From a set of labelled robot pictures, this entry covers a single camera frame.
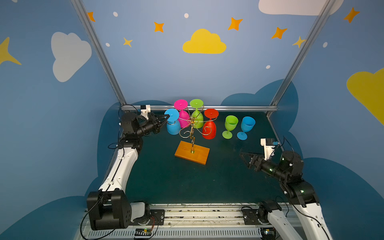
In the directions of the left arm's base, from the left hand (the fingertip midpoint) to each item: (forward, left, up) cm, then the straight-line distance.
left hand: (169, 114), depth 72 cm
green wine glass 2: (+1, -14, -4) cm, 15 cm away
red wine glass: (0, -21, -11) cm, 23 cm away
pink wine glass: (+1, -8, -3) cm, 8 cm away
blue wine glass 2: (+14, -48, -21) cm, 55 cm away
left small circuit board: (-44, +12, -39) cm, 60 cm away
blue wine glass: (-2, -2, -4) cm, 5 cm away
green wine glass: (+13, -36, -20) cm, 44 cm away
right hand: (-16, -37, -8) cm, 41 cm away
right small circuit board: (-44, -50, -38) cm, 77 cm away
